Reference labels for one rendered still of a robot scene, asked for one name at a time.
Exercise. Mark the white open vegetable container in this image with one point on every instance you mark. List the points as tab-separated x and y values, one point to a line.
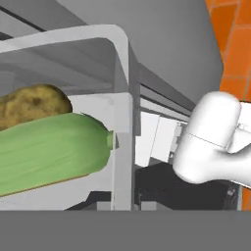
121	65

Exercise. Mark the green corn in husk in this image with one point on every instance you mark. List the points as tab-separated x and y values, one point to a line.
52	148

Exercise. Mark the brown potato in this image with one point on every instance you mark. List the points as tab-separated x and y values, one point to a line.
31	104

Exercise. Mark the white rounded object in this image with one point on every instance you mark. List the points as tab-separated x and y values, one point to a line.
209	140

